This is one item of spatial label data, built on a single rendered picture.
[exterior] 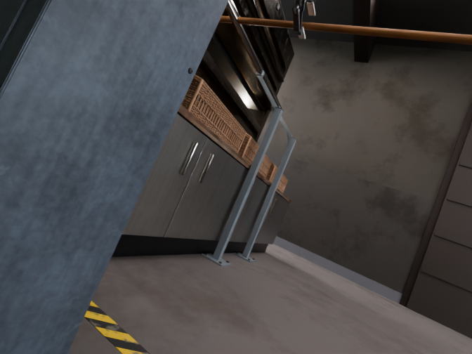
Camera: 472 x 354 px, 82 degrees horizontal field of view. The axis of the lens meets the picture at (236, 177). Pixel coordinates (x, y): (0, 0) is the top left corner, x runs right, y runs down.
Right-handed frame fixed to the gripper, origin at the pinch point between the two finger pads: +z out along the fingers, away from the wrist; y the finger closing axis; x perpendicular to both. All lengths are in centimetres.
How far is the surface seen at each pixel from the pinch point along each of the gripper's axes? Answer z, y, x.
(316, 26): -1.0, 1.7, 5.2
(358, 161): 294, -33, 17
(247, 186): 39, 74, -13
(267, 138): 39, 44, -13
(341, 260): 292, 102, 41
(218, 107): -6, 50, -21
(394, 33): -0.8, 2.2, 36.2
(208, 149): -6, 69, -17
